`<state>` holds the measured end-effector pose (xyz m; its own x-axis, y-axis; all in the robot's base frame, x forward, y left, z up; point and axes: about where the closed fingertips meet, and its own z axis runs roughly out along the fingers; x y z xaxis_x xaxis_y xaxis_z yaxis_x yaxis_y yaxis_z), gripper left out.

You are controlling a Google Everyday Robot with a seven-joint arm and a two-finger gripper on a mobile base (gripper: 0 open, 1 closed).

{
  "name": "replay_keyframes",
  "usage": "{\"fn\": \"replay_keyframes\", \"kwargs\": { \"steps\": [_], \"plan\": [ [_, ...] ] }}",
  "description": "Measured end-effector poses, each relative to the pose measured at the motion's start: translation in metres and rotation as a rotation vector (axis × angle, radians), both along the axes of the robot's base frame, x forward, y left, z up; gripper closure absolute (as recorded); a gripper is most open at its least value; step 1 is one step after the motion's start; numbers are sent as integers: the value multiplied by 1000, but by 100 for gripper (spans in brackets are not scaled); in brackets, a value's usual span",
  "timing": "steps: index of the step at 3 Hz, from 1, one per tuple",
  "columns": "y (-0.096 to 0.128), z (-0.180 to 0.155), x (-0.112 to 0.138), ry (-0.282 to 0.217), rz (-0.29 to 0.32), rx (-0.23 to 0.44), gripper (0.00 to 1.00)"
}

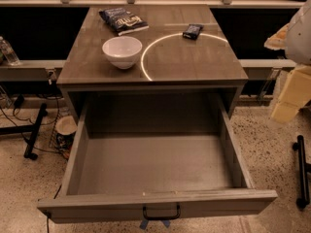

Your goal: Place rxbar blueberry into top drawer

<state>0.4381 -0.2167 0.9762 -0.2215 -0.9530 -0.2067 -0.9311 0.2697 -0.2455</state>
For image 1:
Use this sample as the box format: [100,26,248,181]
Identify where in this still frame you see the open grey top drawer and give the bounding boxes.
[38,92,277,223]

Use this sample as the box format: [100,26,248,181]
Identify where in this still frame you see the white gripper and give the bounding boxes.
[264,0,311,123]

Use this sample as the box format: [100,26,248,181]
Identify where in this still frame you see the black table leg left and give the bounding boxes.
[24,103,48,160]

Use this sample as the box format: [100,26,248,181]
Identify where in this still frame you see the grey wooden cabinet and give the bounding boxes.
[57,5,248,117]

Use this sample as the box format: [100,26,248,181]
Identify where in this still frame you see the paper cup on floor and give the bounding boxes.
[55,116,77,149]

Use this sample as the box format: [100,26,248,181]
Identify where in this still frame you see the white ceramic bowl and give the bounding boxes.
[102,36,143,70]

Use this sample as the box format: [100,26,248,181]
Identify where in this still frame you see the black table leg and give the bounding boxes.
[293,135,311,210]
[24,103,48,160]

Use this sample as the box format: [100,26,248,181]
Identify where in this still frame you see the black table leg right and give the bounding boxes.
[293,135,311,210]

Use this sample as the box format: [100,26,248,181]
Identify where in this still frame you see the black drawer handle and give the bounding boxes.
[142,204,181,220]

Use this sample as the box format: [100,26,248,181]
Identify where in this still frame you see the clear plastic water bottle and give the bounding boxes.
[0,36,20,66]

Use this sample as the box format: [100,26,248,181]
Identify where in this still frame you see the black power adapter cable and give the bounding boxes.
[0,93,62,153]

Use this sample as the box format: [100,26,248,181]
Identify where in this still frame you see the blue tape strips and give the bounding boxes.
[139,219,170,230]

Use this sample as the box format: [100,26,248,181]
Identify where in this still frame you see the dark blue rxbar wrapper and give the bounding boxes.
[183,24,203,40]

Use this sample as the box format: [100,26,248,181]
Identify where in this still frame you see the blue kettle chips bag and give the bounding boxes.
[98,8,149,36]

